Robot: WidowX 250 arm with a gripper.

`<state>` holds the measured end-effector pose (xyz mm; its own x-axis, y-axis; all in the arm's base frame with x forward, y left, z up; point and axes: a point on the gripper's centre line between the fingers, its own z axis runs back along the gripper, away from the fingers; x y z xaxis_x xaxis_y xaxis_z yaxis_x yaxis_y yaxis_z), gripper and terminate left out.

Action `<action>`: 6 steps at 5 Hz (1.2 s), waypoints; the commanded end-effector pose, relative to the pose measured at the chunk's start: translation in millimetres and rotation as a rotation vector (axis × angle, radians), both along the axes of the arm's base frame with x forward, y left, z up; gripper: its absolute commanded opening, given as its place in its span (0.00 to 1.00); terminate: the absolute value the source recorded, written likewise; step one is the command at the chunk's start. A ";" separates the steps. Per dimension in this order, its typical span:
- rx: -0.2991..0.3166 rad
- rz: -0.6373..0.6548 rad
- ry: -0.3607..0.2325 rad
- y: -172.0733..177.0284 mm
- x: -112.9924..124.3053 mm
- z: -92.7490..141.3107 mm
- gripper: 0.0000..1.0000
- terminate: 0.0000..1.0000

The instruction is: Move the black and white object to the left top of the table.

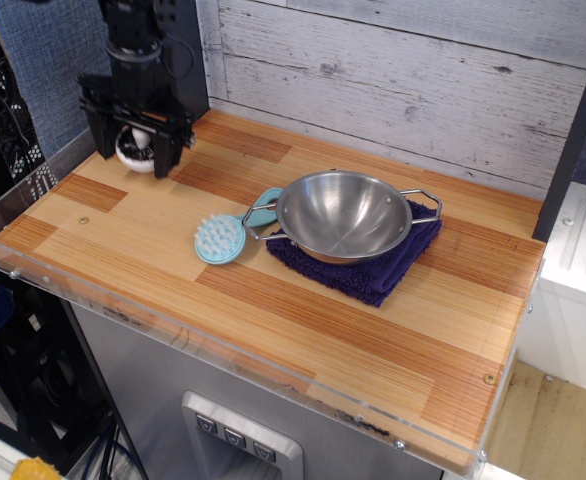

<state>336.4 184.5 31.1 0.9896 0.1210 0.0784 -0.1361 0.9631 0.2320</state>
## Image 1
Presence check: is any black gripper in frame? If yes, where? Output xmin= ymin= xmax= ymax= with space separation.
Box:
xmin=78 ymin=47 xmax=194 ymax=179

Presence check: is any black and white round brush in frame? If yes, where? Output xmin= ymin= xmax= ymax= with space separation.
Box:
xmin=115 ymin=126 xmax=154 ymax=173

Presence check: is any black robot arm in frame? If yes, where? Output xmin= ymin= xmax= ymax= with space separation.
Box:
xmin=78 ymin=1 xmax=195 ymax=179

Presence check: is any teal scrub brush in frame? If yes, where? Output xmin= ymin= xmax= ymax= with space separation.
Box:
xmin=194 ymin=188 xmax=283 ymax=265

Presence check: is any purple folded cloth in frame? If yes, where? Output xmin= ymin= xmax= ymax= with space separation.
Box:
xmin=266 ymin=220 xmax=442 ymax=307

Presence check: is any silver button panel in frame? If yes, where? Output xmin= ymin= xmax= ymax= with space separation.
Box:
xmin=181 ymin=391 xmax=305 ymax=479

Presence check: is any white aluminium block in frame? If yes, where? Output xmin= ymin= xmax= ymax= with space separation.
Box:
xmin=516 ymin=183 xmax=586 ymax=389

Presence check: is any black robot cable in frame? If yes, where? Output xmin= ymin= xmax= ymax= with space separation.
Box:
xmin=160 ymin=37 xmax=195 ymax=81

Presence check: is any dark left post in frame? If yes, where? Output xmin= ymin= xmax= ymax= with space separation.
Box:
xmin=155 ymin=0 xmax=209 ymax=120

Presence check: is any dark post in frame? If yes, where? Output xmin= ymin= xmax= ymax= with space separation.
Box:
xmin=155 ymin=0 xmax=209 ymax=120
xmin=532 ymin=85 xmax=586 ymax=242

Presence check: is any steel bowl with handles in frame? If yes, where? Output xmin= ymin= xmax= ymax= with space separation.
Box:
xmin=242 ymin=170 xmax=443 ymax=265

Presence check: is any dark right post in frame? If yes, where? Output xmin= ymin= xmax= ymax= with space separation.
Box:
xmin=532 ymin=85 xmax=586 ymax=242

